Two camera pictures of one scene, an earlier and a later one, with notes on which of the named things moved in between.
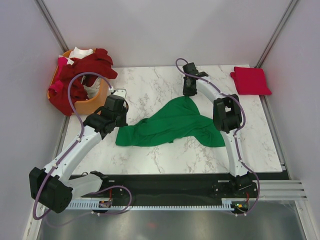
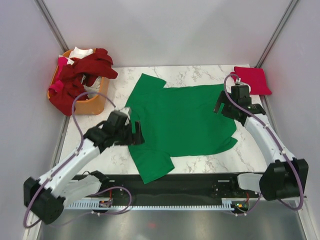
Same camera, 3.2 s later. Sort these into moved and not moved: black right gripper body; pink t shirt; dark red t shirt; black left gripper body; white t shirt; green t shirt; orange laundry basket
Moved: black left gripper body; black right gripper body; green t shirt
Not moved: pink t shirt; dark red t shirt; white t shirt; orange laundry basket
